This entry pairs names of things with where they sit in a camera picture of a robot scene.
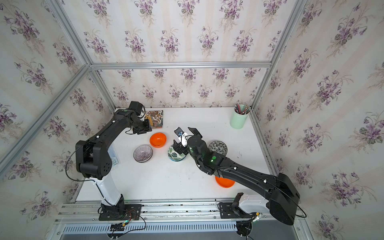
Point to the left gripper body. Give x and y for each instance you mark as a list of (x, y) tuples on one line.
[(142, 127)]

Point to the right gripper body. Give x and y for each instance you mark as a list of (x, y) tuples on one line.
[(179, 148)]

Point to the green leaf bowl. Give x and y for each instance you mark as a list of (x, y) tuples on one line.
[(174, 156)]

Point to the pink striped bowl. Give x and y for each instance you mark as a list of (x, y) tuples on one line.
[(143, 153)]

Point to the black white patterned bowl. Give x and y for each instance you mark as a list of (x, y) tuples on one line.
[(218, 147)]

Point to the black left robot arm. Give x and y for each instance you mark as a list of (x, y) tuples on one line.
[(93, 161)]

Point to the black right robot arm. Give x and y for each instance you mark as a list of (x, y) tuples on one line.
[(280, 192)]

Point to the yellow illustrated children's book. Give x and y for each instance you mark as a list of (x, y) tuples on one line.
[(156, 118)]

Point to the orange plastic bowl far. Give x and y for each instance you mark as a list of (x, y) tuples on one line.
[(158, 140)]

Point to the orange plastic bowl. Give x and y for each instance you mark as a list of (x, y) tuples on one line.
[(224, 183), (158, 140)]

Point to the orange plastic bowl near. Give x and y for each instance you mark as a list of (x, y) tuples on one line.
[(224, 183)]

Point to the mint green pen cup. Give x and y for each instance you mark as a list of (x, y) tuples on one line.
[(239, 115)]

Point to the small circuit board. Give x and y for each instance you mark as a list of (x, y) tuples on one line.
[(117, 227)]

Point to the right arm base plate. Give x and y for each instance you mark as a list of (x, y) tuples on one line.
[(227, 211)]

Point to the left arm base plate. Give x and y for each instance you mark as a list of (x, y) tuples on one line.
[(113, 213)]

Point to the aluminium mounting rail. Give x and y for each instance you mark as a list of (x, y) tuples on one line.
[(178, 210)]

